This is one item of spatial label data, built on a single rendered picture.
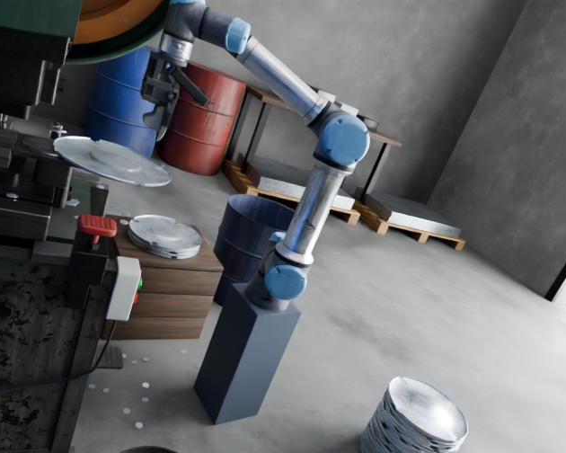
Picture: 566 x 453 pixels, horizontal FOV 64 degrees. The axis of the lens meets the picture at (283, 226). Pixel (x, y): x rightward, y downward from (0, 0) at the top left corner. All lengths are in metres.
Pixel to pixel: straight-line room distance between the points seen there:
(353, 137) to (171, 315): 1.08
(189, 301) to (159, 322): 0.14
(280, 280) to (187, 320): 0.74
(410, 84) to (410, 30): 0.59
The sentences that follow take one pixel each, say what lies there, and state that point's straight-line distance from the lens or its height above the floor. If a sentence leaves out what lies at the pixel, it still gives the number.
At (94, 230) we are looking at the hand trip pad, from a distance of 0.92.
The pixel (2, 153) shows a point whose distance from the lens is 1.18.
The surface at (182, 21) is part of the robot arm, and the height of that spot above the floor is 1.16.
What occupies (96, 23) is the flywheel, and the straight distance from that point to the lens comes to 1.51.
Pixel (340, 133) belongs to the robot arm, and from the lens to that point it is 1.14.
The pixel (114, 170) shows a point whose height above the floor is 0.78.
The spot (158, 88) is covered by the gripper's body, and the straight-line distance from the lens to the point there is 1.18.
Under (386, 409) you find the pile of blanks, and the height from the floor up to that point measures 0.22.
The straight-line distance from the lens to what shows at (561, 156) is 5.44.
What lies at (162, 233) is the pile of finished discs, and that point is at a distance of 1.86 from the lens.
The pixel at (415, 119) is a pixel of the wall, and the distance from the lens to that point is 5.80.
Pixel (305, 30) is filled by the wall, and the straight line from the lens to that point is 4.90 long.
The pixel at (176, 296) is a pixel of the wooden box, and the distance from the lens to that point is 1.83.
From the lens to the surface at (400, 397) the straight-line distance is 1.74.
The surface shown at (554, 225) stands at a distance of 5.28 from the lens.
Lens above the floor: 1.15
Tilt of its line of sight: 19 degrees down
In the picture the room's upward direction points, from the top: 21 degrees clockwise
